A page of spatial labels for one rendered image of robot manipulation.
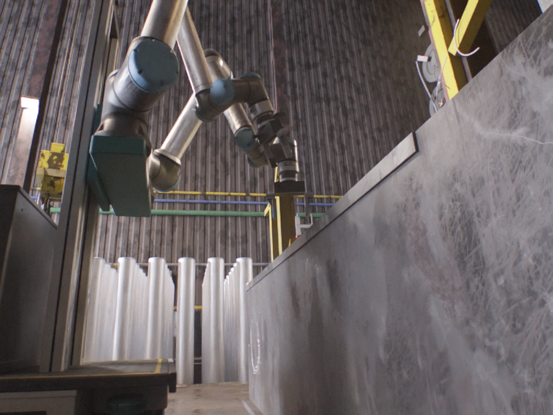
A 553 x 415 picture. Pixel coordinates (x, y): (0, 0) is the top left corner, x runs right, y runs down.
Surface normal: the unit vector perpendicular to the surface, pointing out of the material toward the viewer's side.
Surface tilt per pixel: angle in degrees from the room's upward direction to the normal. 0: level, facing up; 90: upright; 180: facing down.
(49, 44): 90
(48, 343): 90
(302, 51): 90
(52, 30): 90
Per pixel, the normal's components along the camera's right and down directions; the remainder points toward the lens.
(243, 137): -0.31, -0.23
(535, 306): -0.98, -0.03
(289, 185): -0.03, -0.33
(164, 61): 0.61, -0.21
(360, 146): 0.18, -0.33
